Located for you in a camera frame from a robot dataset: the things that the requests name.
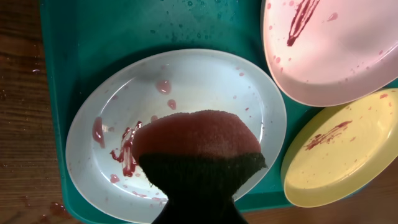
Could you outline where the green and pink sponge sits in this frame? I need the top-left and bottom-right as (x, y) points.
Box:
(132, 110), (267, 224)

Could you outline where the light blue dirty plate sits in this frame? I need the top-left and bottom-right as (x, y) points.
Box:
(64, 49), (288, 223)

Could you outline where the teal plastic serving tray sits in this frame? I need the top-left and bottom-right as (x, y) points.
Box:
(40, 1), (397, 207)

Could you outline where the yellow-green dirty plate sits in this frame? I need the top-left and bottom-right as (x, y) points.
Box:
(281, 88), (397, 208)

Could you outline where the white plate with red stain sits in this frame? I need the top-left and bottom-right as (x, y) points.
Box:
(261, 0), (397, 107)

